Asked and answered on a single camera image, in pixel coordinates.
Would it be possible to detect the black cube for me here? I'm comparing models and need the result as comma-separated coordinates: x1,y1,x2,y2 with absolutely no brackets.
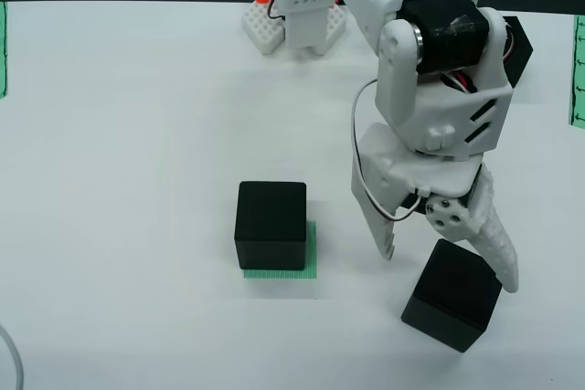
400,237,504,354
501,15,535,90
233,180,308,271

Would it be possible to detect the green striped square marker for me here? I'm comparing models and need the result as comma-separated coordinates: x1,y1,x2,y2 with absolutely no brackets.
243,220,318,280

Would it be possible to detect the green strip with black arrows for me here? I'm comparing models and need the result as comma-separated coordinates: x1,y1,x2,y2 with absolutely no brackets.
568,14,585,127

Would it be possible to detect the green paper strip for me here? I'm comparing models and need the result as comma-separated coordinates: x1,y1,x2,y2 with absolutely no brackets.
0,0,10,100

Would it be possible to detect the red white black servo cable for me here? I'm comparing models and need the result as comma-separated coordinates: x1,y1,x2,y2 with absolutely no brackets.
351,78,433,223

